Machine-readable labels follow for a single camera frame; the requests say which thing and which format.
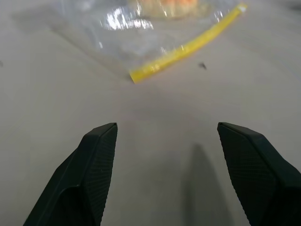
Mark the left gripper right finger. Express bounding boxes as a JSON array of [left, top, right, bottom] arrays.
[[217, 121, 301, 226]]

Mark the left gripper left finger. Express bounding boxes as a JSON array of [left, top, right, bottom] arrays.
[[23, 122, 118, 226]]

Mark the clear yellow zip bag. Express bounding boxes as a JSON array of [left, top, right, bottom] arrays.
[[47, 0, 249, 85]]

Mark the round yellow pineapple bun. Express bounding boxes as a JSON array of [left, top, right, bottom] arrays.
[[128, 0, 203, 20]]

